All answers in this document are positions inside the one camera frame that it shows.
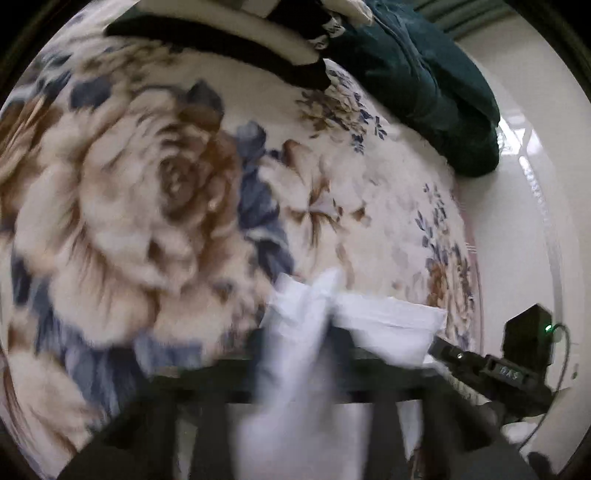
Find white t-shirt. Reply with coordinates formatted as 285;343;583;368
235;270;448;480

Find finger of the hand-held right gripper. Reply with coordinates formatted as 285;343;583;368
428;336;486;376

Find white headboard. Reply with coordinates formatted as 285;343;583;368
455;23;591;476

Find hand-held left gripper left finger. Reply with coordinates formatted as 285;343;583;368
58;325;282;480

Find beige folded cloth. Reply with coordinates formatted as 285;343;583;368
318;0;375;26

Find black and white folded garment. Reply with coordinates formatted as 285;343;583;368
105;0;331;90

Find green curtain with beige band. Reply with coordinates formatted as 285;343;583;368
411;0;513;42

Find dark green garment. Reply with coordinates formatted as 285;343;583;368
323;0;502;178

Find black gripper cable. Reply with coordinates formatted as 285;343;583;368
517;323;573;455

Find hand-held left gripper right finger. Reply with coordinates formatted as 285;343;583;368
323;325;536;480

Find black striped folded garment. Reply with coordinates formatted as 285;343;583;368
268;0;345;51

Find floral blanket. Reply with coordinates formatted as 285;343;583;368
0;28;483;480

